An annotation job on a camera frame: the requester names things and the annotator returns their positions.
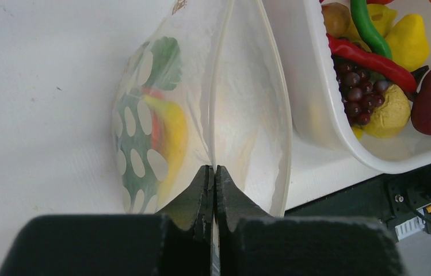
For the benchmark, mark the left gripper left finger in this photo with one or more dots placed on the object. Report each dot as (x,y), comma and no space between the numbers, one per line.
(175,241)

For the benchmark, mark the purple grape bunch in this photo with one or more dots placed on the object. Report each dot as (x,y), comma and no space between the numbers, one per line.
(361,90)

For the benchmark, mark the yellow pear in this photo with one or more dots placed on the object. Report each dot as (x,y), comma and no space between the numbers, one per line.
(408,42)

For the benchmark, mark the large yellow banana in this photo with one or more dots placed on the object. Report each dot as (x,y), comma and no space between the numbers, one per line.
(358,132)

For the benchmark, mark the small yellow banana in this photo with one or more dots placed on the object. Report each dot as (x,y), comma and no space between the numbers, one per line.
(166,161)

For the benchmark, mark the red chili pepper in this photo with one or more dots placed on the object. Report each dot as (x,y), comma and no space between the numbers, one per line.
(380,64)

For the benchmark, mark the green chili pepper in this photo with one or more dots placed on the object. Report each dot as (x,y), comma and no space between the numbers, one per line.
(366,29)

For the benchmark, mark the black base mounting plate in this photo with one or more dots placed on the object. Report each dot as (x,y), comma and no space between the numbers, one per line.
(401,202)

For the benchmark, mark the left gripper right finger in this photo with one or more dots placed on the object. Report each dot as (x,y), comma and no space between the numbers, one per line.
(252,242)

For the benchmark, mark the yellow potato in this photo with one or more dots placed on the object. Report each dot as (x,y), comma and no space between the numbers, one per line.
(390,118)

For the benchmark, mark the clear zip top bag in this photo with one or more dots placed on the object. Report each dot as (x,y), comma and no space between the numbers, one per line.
(234,96)

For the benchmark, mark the white plastic basket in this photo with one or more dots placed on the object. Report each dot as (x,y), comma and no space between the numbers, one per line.
(317,112)

